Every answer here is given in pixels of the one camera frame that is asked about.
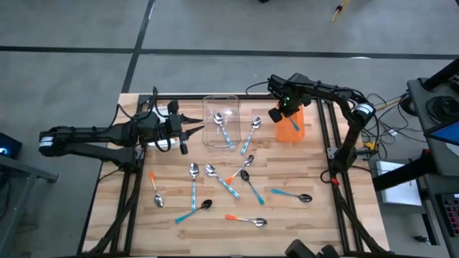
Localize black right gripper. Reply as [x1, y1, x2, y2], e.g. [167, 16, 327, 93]
[268, 74, 312, 118]

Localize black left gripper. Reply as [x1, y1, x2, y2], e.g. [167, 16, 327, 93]
[157, 100, 206, 156]

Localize white plastic bin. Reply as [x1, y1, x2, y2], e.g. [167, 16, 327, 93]
[146, 105, 181, 151]

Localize orange plastic bin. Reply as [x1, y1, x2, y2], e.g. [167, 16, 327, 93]
[275, 103, 306, 143]

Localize clear plastic bin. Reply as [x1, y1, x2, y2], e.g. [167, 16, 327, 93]
[202, 94, 242, 150]

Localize grey metal cart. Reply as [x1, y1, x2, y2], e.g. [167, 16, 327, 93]
[406, 76, 459, 177]

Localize black support bar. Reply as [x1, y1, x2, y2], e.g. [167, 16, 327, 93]
[372, 148, 443, 192]

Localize white flat box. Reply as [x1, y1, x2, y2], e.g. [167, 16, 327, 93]
[374, 160, 424, 208]

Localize black stand pole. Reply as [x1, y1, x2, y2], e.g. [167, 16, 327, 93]
[420, 58, 459, 91]

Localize grey metal stand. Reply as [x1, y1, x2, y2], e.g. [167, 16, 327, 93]
[0, 153, 60, 258]

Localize blue screen tablet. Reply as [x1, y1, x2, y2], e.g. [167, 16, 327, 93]
[424, 120, 459, 148]

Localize black device blue light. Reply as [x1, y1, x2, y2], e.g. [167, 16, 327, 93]
[0, 131, 24, 161]

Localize grey side table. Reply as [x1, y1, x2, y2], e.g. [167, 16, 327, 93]
[420, 171, 459, 258]

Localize black keypad coloured keys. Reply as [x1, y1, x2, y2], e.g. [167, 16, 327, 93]
[435, 192, 459, 238]

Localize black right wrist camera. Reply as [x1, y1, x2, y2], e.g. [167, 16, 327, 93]
[268, 107, 283, 124]

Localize black metal table frame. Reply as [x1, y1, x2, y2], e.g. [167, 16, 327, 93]
[109, 85, 364, 257]

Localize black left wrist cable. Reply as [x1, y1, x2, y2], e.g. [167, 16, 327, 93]
[113, 85, 174, 153]

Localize yellow looped cable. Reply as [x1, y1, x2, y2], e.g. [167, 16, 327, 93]
[330, 0, 351, 23]

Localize yellow floor cable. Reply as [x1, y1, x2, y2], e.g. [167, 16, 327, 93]
[372, 98, 407, 113]

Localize black sleeved cable bundle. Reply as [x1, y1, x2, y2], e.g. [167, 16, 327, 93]
[328, 171, 387, 256]
[82, 168, 141, 257]

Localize black coiled cable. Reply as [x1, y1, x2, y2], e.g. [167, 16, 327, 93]
[425, 95, 459, 125]

